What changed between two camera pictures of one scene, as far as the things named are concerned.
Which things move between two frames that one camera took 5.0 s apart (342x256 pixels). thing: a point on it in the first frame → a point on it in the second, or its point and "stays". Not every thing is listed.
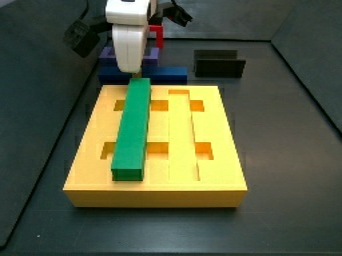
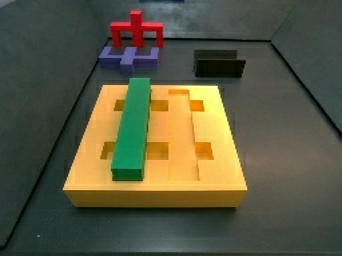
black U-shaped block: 218,63 stays
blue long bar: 162,75 → 162,1
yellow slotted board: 191,166 stays
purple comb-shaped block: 107,58 stays
